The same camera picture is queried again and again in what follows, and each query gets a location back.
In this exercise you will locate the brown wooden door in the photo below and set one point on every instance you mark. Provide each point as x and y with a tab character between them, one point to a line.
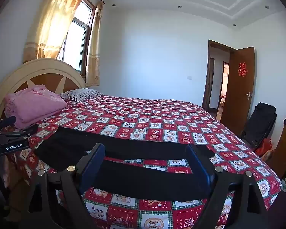
238	105

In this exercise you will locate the wide yellow curtain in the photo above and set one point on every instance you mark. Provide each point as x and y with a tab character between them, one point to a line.
53	23

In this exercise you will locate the pink folded blanket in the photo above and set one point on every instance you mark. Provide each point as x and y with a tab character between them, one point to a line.
33	105

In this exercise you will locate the white wall switch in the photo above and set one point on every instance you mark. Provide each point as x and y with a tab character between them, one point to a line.
189	77

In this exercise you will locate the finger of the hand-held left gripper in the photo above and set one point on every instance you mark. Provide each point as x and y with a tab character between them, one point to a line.
26	130
7	121

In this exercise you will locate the red printed bed blanket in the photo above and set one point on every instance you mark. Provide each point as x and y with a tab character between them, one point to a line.
157	119

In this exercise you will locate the striped pillow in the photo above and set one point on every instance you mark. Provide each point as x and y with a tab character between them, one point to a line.
83	93

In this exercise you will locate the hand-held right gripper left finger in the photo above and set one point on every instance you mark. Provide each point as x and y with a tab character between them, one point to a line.
93	163

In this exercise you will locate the cream wooden headboard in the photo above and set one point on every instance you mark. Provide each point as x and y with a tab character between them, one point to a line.
38	67

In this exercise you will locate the red bag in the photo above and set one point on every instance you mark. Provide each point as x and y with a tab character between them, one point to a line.
264	146

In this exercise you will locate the red paper door decoration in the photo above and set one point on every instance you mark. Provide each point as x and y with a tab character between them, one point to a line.
242	69

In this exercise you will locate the window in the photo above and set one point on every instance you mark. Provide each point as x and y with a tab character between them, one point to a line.
73	40

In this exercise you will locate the black pants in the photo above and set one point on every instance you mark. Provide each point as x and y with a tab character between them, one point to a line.
133	179

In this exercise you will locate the narrow yellow curtain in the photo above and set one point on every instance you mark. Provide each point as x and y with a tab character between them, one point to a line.
94	52

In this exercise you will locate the person's dark clothing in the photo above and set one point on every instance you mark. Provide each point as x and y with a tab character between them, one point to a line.
281	214

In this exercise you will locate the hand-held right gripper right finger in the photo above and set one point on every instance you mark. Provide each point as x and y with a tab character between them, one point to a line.
201	165

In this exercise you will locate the brown door frame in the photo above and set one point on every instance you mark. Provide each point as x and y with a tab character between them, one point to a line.
206	88

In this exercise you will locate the black folding chair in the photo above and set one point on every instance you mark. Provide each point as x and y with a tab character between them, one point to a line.
259	121

